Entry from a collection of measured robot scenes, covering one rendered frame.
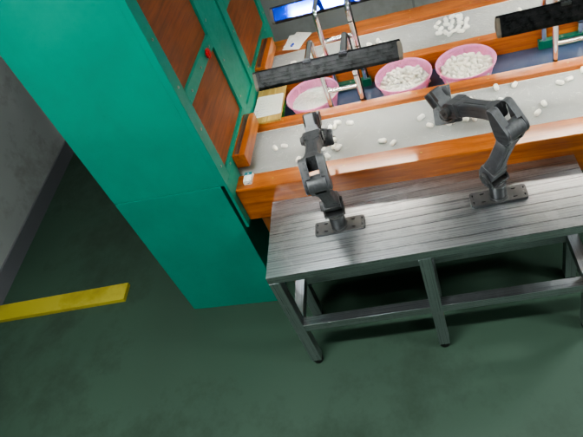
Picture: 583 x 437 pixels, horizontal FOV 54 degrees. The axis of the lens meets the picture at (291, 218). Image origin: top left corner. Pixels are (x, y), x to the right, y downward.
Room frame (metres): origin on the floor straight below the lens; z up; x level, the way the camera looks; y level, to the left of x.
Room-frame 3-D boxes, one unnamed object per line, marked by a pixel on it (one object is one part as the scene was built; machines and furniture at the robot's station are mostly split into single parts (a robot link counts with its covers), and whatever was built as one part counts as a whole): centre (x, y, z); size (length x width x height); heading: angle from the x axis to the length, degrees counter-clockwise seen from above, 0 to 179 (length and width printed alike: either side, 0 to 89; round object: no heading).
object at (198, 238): (2.63, 0.17, 0.42); 1.36 x 0.55 x 0.84; 156
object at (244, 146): (2.16, 0.04, 0.83); 0.30 x 0.06 x 0.07; 156
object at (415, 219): (1.70, -0.53, 0.65); 1.20 x 0.90 x 0.04; 70
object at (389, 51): (2.04, -0.39, 1.08); 0.62 x 0.08 x 0.07; 66
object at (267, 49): (2.79, -0.24, 0.83); 0.30 x 0.06 x 0.07; 156
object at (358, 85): (2.12, -0.43, 0.90); 0.20 x 0.19 x 0.45; 66
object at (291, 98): (2.37, -0.35, 0.72); 0.27 x 0.27 x 0.10
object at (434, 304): (1.41, -0.43, 0.31); 1.20 x 0.29 x 0.63; 70
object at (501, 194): (1.36, -0.73, 0.71); 0.20 x 0.07 x 0.08; 70
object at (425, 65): (2.19, -0.75, 0.72); 0.27 x 0.27 x 0.10
